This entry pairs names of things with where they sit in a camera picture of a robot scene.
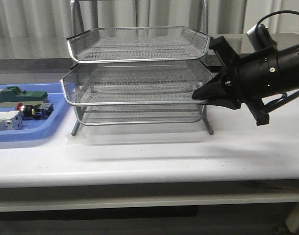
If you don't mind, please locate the red emergency stop button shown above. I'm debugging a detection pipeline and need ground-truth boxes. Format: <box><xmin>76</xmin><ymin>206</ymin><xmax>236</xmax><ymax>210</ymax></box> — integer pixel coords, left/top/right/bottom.
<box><xmin>15</xmin><ymin>103</ymin><xmax>54</xmax><ymax>120</ymax></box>

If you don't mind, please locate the grey stone counter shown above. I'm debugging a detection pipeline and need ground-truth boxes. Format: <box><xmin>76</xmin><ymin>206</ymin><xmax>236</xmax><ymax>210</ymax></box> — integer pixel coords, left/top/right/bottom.
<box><xmin>0</xmin><ymin>33</ymin><xmax>299</xmax><ymax>73</ymax></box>

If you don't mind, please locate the silver metal rack frame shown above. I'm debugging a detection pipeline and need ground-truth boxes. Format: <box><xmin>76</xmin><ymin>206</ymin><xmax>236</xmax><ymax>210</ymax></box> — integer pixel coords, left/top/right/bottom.
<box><xmin>70</xmin><ymin>0</ymin><xmax>214</xmax><ymax>135</ymax></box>

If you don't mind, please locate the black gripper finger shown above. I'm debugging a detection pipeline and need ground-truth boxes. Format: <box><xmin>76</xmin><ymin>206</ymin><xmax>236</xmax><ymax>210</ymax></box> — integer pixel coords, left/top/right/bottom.
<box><xmin>192</xmin><ymin>72</ymin><xmax>229</xmax><ymax>100</ymax></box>
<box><xmin>205</xmin><ymin>98</ymin><xmax>242</xmax><ymax>110</ymax></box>

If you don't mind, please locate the blue plastic tray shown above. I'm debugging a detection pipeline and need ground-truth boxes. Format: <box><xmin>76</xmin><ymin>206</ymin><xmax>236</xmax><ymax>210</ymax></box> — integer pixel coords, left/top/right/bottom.
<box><xmin>0</xmin><ymin>83</ymin><xmax>69</xmax><ymax>142</ymax></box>

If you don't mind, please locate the silver mesh tray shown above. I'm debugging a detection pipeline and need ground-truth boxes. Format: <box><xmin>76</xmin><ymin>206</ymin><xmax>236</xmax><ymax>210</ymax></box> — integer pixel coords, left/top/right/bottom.
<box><xmin>61</xmin><ymin>60</ymin><xmax>212</xmax><ymax>106</ymax></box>
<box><xmin>74</xmin><ymin>104</ymin><xmax>204</xmax><ymax>126</ymax></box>
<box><xmin>67</xmin><ymin>26</ymin><xmax>211</xmax><ymax>64</ymax></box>

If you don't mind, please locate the white circuit breaker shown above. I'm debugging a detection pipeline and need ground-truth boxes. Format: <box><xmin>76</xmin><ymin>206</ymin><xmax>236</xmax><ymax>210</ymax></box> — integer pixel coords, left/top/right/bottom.
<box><xmin>0</xmin><ymin>111</ymin><xmax>23</xmax><ymax>131</ymax></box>

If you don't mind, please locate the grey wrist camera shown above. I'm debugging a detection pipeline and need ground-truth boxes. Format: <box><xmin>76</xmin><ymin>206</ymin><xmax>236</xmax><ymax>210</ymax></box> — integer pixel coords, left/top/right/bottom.
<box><xmin>246</xmin><ymin>24</ymin><xmax>277</xmax><ymax>52</ymax></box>

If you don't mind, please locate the green electrical switch block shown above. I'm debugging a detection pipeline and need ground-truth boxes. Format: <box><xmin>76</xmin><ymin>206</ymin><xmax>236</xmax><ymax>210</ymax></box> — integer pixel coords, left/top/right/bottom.
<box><xmin>0</xmin><ymin>86</ymin><xmax>49</xmax><ymax>108</ymax></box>

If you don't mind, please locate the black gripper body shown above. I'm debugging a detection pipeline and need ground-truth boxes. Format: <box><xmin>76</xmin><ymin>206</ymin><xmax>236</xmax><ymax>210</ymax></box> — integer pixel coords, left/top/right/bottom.
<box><xmin>209</xmin><ymin>36</ymin><xmax>270</xmax><ymax>126</ymax></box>

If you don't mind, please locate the black camera cable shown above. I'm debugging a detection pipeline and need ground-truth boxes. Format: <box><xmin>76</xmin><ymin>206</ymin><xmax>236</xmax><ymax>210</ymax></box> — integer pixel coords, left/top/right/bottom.
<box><xmin>254</xmin><ymin>10</ymin><xmax>299</xmax><ymax>32</ymax></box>

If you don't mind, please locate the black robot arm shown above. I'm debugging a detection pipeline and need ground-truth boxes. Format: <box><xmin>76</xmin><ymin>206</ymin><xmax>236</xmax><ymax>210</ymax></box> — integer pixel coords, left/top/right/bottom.
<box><xmin>192</xmin><ymin>36</ymin><xmax>299</xmax><ymax>126</ymax></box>

